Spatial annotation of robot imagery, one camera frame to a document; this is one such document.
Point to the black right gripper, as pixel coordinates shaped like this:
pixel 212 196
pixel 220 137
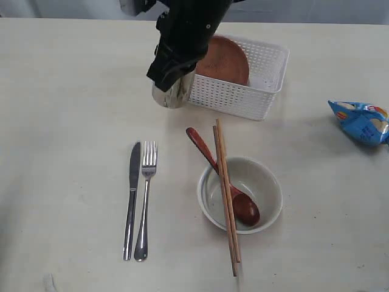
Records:
pixel 185 31

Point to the silver table knife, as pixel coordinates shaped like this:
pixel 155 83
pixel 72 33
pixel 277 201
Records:
pixel 134 167

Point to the round brown wooden plate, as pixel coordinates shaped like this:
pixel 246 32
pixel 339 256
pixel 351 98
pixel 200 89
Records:
pixel 225 61

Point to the pale green ceramic bowl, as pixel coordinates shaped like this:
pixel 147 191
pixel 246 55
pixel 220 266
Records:
pixel 254 179

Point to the blue chips bag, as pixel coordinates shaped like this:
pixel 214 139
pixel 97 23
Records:
pixel 364 122

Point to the shiny steel cup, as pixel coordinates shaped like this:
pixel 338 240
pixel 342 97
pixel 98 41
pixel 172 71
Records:
pixel 178 95

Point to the brown wooden chopstick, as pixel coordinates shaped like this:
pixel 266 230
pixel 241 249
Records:
pixel 224 201
pixel 227 186

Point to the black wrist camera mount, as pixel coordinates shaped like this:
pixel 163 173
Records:
pixel 136 7

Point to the white perforated plastic basket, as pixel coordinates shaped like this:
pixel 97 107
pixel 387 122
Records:
pixel 267 68

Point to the silver fork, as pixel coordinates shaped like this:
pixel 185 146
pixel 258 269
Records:
pixel 148 170

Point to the dark brown wooden spoon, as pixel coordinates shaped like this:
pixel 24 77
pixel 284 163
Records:
pixel 245 210

